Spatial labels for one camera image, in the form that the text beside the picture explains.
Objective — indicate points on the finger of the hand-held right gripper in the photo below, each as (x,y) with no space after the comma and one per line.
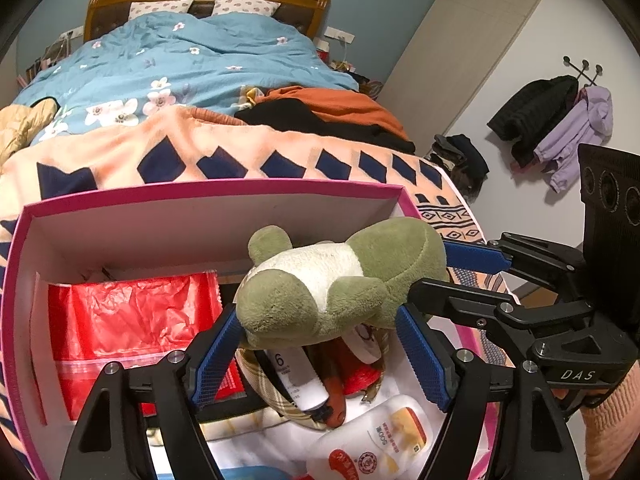
(450,300)
(475,257)

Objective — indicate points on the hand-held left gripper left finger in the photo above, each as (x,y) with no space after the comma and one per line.
(217,360)

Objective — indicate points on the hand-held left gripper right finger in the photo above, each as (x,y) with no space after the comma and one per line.
(422,355)

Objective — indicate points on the green frog plush toy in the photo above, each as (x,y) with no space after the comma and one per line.
(300,290)

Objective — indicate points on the pink cardboard box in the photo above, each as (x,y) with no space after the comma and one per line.
(150,225)

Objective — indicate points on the plaid cloth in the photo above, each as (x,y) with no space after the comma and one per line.
(260,385)

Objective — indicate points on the white printed pouch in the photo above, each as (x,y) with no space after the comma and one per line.
(367,345)

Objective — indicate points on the white tube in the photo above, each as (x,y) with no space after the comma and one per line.
(295,370)

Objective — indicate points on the red tube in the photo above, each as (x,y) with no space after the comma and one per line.
(334,390)

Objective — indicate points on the pile of dark clothes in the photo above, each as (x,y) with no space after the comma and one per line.
(465,160)

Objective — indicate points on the white bottle with orange label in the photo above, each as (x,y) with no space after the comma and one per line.
(370,440)

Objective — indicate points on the red plastic bag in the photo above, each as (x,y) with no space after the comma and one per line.
(125,315)

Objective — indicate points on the blue plastic container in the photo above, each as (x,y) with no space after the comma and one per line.
(240,474)

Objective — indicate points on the purple jacket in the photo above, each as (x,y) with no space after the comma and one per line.
(580,140)

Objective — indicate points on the black jacket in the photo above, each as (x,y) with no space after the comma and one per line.
(535,110)

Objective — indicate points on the orange garment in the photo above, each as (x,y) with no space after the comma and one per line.
(350,107)

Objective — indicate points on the peach patterned blanket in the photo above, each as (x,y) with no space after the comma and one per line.
(250,145)

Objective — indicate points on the black garment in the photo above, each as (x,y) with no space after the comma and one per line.
(300,120)

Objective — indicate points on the white door panel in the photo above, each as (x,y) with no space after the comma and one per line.
(465,35)

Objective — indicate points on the blue floral quilt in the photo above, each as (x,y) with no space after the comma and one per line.
(210,60)

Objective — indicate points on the beige jacket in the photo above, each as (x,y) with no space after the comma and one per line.
(20,125)

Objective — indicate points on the dotted white pillow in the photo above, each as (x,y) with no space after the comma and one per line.
(245,5)
(160,8)

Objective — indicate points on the wall coat rack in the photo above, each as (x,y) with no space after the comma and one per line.
(585,70)

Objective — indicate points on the white wall socket strip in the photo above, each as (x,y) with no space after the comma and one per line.
(340,35)

